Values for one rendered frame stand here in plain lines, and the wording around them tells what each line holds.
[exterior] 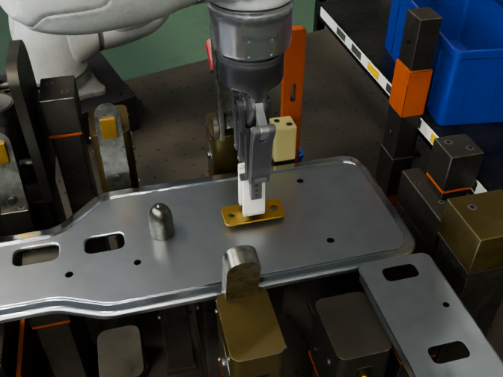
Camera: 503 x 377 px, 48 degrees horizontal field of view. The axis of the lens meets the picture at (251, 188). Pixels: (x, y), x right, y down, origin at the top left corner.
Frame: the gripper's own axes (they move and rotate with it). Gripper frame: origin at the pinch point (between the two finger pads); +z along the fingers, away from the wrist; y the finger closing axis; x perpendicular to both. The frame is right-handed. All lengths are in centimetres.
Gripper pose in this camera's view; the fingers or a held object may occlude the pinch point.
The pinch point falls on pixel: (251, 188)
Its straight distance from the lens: 75.4
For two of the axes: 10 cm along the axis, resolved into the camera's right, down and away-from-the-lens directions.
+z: 0.0, 7.7, 6.4
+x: 9.7, -1.6, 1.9
